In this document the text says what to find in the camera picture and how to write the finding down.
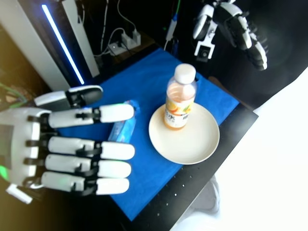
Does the white adapter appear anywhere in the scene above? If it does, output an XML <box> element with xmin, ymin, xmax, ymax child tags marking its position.
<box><xmin>165</xmin><ymin>14</ymin><xmax>179</xmax><ymax>42</ymax></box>

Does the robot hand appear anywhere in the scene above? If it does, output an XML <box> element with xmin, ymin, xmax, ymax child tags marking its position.
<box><xmin>192</xmin><ymin>0</ymin><xmax>269</xmax><ymax>72</ymax></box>
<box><xmin>0</xmin><ymin>85</ymin><xmax>136</xmax><ymax>196</ymax></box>

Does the white round plate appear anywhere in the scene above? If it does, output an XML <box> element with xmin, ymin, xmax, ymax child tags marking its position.
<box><xmin>148</xmin><ymin>103</ymin><xmax>221</xmax><ymax>166</ymax></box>

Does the blue cloth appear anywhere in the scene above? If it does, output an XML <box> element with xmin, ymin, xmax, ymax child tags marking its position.
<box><xmin>57</xmin><ymin>47</ymin><xmax>241</xmax><ymax>221</ymax></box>

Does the orange juice bottle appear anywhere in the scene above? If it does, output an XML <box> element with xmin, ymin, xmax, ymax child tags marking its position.
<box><xmin>163</xmin><ymin>64</ymin><xmax>198</xmax><ymax>131</ymax></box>

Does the thin white cable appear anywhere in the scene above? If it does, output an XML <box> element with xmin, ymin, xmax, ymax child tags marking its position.
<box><xmin>100</xmin><ymin>0</ymin><xmax>109</xmax><ymax>52</ymax></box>

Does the blue plastic packet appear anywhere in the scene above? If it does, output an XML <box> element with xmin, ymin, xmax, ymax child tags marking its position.
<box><xmin>107</xmin><ymin>100</ymin><xmax>141</xmax><ymax>142</ymax></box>

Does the green red cable bundle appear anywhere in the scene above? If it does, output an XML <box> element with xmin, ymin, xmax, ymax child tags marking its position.
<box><xmin>0</xmin><ymin>81</ymin><xmax>28</xmax><ymax>108</ymax></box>

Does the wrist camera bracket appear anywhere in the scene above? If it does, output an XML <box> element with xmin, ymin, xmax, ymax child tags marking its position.
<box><xmin>5</xmin><ymin>184</ymin><xmax>33</xmax><ymax>205</ymax></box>
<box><xmin>194</xmin><ymin>26</ymin><xmax>216</xmax><ymax>64</ymax></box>

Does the black backdrop curtain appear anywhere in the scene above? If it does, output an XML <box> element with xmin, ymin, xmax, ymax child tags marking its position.
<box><xmin>175</xmin><ymin>0</ymin><xmax>308</xmax><ymax>110</ymax></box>

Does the white power strip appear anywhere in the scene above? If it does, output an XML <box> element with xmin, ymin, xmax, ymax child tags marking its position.
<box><xmin>107</xmin><ymin>28</ymin><xmax>141</xmax><ymax>55</ymax></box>

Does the white column with blue light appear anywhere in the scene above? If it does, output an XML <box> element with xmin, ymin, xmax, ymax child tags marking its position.
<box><xmin>0</xmin><ymin>0</ymin><xmax>101</xmax><ymax>91</ymax></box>

